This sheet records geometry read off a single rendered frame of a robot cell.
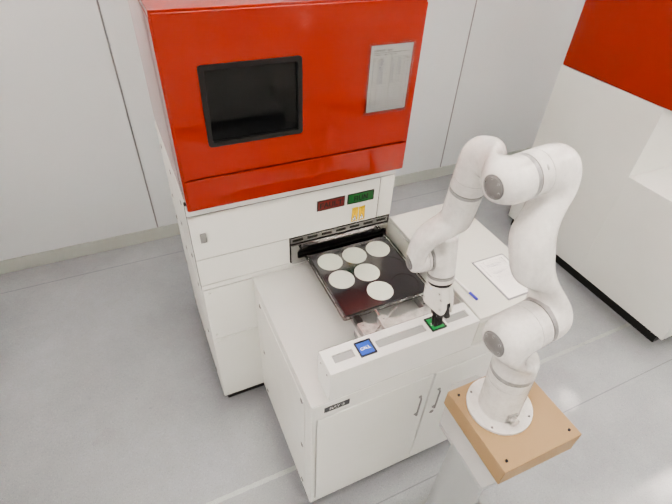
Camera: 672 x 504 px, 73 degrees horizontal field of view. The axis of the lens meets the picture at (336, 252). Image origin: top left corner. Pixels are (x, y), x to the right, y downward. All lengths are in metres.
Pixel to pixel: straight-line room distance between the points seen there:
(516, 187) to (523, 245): 0.16
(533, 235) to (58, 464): 2.21
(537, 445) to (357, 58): 1.24
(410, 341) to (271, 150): 0.75
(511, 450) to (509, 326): 0.43
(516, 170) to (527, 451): 0.81
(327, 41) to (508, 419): 1.20
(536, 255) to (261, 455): 1.66
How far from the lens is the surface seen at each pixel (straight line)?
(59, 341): 3.02
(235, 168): 1.50
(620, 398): 2.96
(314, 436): 1.65
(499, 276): 1.79
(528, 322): 1.16
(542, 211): 1.08
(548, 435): 1.51
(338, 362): 1.41
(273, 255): 1.82
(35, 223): 3.39
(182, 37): 1.33
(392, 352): 1.45
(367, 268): 1.79
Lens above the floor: 2.10
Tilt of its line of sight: 41 degrees down
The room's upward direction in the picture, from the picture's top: 3 degrees clockwise
